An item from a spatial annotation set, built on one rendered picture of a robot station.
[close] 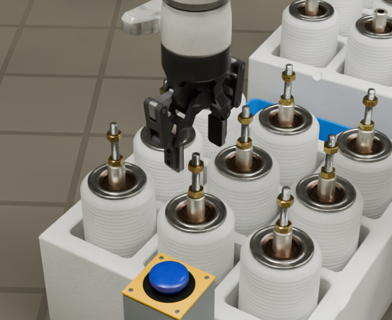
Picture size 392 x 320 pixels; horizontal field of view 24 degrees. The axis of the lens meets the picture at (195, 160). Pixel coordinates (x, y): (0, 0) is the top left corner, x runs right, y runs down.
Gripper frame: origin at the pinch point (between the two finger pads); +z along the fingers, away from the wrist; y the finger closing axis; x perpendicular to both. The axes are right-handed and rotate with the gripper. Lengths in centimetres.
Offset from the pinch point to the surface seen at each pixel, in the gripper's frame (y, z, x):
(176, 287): -15.9, 2.4, -12.8
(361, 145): 24.7, 9.3, -6.7
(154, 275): -16.5, 2.2, -10.1
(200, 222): -1.0, 9.9, -1.7
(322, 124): 42, 24, 12
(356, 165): 21.7, 10.3, -8.1
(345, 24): 60, 16, 22
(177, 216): -2.1, 9.9, 1.1
